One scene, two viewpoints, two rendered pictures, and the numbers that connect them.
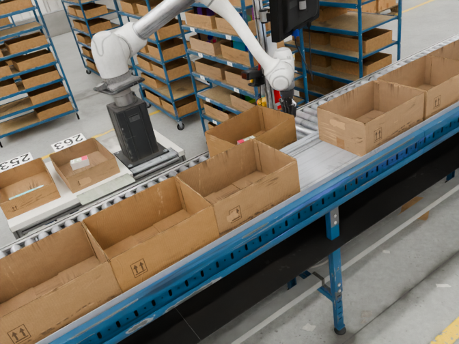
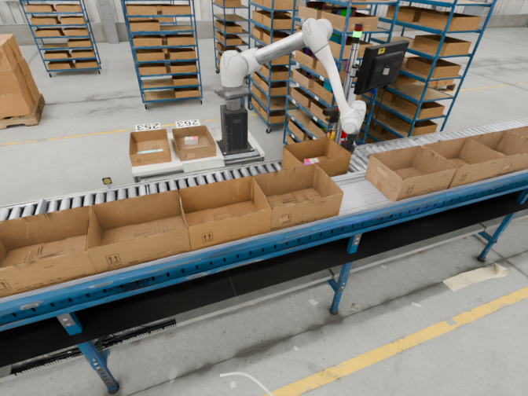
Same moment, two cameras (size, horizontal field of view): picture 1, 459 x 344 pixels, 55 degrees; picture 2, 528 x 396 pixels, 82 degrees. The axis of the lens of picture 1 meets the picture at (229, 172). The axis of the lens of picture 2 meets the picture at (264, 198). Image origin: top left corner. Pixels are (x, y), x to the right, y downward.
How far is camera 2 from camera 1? 0.18 m
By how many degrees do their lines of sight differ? 8
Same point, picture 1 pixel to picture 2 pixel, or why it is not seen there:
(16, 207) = (140, 159)
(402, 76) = (442, 148)
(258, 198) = (306, 212)
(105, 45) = (231, 61)
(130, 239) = (208, 210)
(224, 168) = (288, 180)
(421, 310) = (394, 317)
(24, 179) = (151, 141)
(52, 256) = (152, 207)
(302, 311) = (311, 289)
